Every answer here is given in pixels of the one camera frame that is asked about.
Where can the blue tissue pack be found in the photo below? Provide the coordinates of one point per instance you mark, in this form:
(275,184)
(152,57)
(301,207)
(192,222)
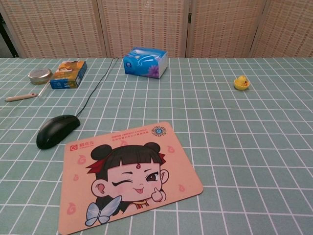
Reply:
(141,63)

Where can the bamboo folding screen panel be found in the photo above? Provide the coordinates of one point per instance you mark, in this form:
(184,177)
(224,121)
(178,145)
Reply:
(288,27)
(53,27)
(144,24)
(225,27)

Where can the cartoon girl mouse pad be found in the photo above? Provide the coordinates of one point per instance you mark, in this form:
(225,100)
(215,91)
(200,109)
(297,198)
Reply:
(171,171)

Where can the beige wooden stick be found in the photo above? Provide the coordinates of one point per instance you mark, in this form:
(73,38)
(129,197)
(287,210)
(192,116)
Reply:
(17,98)

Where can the round metal tin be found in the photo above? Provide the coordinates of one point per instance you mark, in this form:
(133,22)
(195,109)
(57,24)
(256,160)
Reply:
(39,74)

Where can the black screen hinge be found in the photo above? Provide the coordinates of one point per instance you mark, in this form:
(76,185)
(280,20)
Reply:
(189,18)

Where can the orange and blue carton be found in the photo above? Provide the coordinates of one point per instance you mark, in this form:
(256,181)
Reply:
(68,73)

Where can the green grid tablecloth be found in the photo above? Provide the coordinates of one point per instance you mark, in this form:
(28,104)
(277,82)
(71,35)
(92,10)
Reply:
(244,147)

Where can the yellow duck toy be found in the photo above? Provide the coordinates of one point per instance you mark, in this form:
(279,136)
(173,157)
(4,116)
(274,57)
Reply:
(241,83)

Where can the black computer mouse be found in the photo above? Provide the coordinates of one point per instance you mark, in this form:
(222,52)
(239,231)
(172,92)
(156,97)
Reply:
(56,129)

